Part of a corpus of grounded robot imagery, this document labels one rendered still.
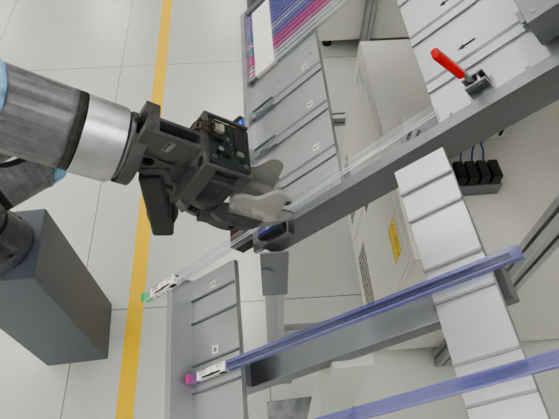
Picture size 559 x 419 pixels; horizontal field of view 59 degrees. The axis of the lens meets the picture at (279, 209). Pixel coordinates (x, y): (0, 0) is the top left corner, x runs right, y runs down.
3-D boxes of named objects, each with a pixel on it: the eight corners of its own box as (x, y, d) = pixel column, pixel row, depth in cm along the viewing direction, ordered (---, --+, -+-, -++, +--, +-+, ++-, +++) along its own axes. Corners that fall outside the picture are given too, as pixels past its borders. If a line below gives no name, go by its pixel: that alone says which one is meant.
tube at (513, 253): (193, 385, 75) (187, 384, 75) (193, 376, 76) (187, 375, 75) (525, 258, 51) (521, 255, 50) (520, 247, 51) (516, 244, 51)
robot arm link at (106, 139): (58, 186, 46) (70, 122, 50) (108, 199, 48) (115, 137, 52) (84, 137, 41) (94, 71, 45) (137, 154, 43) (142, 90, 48)
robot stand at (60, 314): (47, 366, 149) (-55, 286, 103) (55, 310, 159) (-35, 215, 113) (107, 358, 150) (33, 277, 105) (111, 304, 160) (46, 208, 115)
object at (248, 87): (275, 245, 94) (248, 233, 90) (259, 32, 132) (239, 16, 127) (280, 243, 94) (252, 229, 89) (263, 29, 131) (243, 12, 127)
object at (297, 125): (270, 238, 92) (258, 232, 90) (256, 23, 129) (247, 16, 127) (351, 191, 82) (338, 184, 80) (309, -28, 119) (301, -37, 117)
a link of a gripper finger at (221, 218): (261, 233, 54) (188, 209, 50) (254, 239, 55) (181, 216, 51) (259, 199, 57) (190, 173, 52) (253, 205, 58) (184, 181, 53)
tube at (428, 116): (149, 303, 75) (142, 302, 75) (149, 295, 76) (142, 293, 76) (440, 120, 48) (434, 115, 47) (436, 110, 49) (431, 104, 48)
